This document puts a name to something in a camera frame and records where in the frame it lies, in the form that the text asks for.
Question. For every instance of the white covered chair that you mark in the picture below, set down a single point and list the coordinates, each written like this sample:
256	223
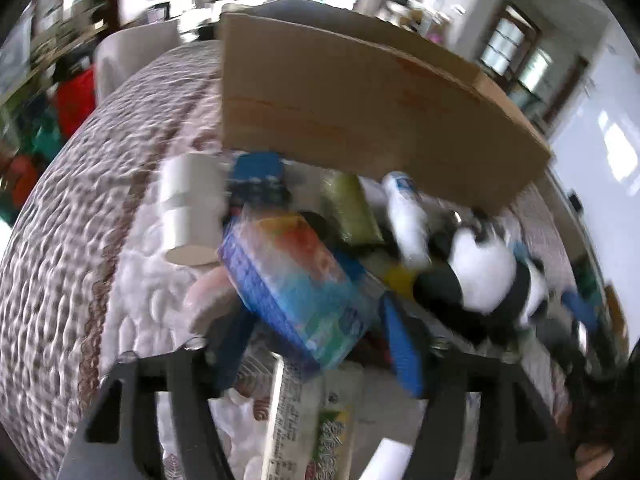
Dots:
130	50

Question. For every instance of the white plastic cylinder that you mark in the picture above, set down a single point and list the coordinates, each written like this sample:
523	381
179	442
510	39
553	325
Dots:
190	200

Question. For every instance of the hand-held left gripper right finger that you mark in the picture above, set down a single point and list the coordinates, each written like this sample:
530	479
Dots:
406	355

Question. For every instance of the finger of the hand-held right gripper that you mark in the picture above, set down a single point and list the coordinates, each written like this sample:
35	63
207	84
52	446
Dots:
580	307

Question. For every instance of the blue remote control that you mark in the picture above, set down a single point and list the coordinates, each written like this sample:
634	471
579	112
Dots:
257	172

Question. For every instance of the panda plush toy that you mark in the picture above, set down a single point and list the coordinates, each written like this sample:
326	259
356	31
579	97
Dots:
480	270

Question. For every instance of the white printed snack packet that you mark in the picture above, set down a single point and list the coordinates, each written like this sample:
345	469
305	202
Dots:
292	420

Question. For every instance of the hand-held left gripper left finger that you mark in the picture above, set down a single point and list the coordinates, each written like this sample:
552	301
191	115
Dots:
231	345

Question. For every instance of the yellow small item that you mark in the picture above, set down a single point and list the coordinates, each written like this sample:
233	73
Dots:
397	277

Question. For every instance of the red plastic bin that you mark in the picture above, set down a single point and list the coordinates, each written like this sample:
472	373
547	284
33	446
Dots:
75	100

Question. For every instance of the cardboard box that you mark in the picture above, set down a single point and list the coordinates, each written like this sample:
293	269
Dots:
350	110

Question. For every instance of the pink soft item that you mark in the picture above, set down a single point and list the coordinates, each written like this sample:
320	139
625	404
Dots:
207	295

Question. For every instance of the blue orange printed box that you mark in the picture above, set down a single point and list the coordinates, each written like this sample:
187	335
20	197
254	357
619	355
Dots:
295	285

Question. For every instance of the green printed packet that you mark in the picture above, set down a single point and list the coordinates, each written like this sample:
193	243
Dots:
330	440

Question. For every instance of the white plastic bottle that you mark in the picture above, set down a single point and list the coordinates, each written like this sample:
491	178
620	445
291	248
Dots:
407	220

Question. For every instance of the white paper sheet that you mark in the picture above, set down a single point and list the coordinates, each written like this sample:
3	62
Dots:
390	462

